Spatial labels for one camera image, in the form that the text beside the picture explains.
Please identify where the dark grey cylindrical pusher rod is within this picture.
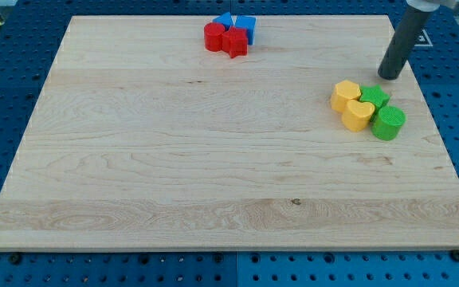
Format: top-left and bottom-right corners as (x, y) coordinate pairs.
(378, 4), (439, 80)

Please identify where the blue cube block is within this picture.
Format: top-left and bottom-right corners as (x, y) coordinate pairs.
(234, 15), (257, 45)

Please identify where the green star block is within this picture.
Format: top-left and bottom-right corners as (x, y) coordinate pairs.
(359, 85), (390, 122)

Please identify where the yellow hexagon block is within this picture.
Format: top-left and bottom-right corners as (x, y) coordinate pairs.
(330, 80), (361, 112)

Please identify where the green cylinder block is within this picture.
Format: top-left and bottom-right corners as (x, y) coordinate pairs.
(371, 105), (406, 141)

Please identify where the yellow heart block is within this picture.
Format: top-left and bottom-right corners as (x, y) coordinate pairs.
(341, 100), (375, 132)

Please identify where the red star block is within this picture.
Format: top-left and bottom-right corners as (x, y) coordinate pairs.
(222, 27), (248, 58)

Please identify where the blue triangular block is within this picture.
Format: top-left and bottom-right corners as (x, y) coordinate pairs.
(212, 12), (233, 30)

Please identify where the red cylinder block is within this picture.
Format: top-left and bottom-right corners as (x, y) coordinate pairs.
(203, 22), (226, 52)

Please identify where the light wooden board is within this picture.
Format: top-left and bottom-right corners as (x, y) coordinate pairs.
(0, 15), (459, 252)

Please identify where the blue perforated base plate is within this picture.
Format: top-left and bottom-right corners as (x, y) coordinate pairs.
(0, 0), (459, 286)

